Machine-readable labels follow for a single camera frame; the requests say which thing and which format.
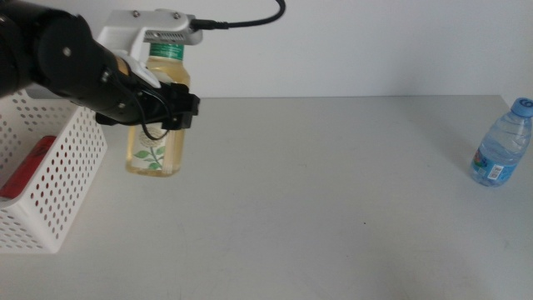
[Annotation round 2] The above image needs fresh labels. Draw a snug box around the yellow tea bottle floral label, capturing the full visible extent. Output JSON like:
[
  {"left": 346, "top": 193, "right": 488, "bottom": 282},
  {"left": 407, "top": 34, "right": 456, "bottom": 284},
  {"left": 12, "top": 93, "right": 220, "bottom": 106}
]
[{"left": 125, "top": 41, "right": 192, "bottom": 178}]

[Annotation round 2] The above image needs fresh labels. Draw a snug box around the clear water bottle blue cap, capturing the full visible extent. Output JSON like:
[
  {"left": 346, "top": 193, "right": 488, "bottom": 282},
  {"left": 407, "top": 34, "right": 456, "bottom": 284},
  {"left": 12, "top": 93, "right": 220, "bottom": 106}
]
[{"left": 469, "top": 97, "right": 533, "bottom": 188}]

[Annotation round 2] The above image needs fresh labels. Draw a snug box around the white perforated plastic basket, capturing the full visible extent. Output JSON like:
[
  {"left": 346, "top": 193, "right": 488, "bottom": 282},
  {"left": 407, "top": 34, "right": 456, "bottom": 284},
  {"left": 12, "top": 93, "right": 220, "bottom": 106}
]
[{"left": 0, "top": 88, "right": 109, "bottom": 256}]

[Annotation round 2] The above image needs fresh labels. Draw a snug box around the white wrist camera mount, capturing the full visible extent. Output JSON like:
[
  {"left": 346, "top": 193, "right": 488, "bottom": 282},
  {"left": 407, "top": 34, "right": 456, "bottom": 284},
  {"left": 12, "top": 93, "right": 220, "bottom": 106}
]
[{"left": 96, "top": 8, "right": 204, "bottom": 89}]

